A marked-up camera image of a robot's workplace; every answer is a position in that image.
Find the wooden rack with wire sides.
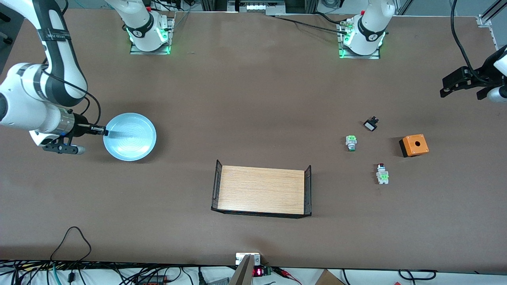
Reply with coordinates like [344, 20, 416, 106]
[211, 160, 312, 219]

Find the black coiled floor cable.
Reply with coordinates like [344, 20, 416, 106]
[398, 269, 437, 281]

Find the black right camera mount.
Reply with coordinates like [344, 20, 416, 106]
[42, 136, 78, 154]

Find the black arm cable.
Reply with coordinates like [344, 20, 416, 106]
[450, 0, 492, 80]
[41, 59, 102, 128]

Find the silver metal bracket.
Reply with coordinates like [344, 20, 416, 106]
[236, 253, 261, 265]

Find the looped thin black cable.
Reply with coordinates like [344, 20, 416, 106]
[50, 226, 92, 262]

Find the red capped white button switch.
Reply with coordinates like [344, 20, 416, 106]
[376, 163, 390, 186]

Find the red clip lead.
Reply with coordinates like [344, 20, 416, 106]
[273, 267, 302, 285]

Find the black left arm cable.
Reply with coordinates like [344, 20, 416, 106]
[450, 0, 492, 80]

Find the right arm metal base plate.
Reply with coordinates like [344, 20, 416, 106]
[130, 16, 175, 55]

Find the aluminium frame profile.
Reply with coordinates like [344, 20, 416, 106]
[477, 0, 507, 27]

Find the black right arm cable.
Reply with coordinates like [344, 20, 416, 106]
[41, 59, 102, 128]

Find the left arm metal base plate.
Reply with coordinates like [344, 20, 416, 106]
[337, 20, 381, 60]

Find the grey metal bar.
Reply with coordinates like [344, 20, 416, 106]
[229, 254, 255, 285]

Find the orange button enclosure box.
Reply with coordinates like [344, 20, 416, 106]
[399, 134, 429, 158]

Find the light blue round plate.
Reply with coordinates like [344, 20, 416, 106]
[103, 113, 157, 162]

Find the black cable on table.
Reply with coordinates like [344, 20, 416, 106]
[273, 16, 349, 34]

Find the brown cardboard piece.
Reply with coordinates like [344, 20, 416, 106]
[314, 269, 346, 285]

